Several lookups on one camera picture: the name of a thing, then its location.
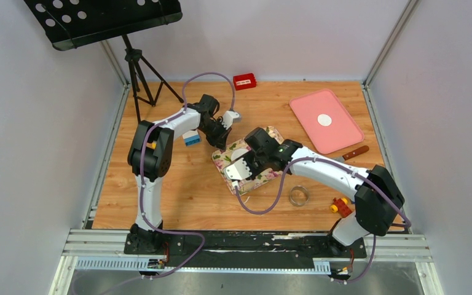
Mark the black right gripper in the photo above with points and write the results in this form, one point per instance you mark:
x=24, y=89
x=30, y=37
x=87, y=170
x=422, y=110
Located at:
x=247, y=158

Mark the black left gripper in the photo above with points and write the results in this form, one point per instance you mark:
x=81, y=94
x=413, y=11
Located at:
x=221, y=142

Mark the floral yellow tray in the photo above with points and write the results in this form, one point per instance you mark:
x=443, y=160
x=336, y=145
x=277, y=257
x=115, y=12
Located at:
x=221, y=160

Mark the white dough ball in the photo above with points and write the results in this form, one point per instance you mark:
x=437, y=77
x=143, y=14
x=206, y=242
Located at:
x=238, y=153

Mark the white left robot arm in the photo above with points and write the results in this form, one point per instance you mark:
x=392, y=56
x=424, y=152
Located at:
x=150, y=158

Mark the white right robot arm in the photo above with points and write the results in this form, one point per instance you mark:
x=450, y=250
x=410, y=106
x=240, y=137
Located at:
x=374, y=192

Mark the flat white dough wrapper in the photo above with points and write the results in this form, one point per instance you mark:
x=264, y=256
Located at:
x=324, y=120

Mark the white and blue toy block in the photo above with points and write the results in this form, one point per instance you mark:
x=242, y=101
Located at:
x=191, y=137

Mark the pink tray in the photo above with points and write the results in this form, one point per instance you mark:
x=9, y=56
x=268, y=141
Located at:
x=342, y=133

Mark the red yellow toy block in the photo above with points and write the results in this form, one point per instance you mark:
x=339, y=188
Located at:
x=341, y=206

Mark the black music stand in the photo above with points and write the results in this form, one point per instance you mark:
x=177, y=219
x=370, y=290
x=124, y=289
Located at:
x=73, y=24

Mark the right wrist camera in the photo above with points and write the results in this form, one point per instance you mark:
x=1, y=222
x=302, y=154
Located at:
x=237, y=171

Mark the metal scraper wooden handle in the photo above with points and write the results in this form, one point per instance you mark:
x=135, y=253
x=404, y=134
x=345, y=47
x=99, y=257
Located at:
x=354, y=153

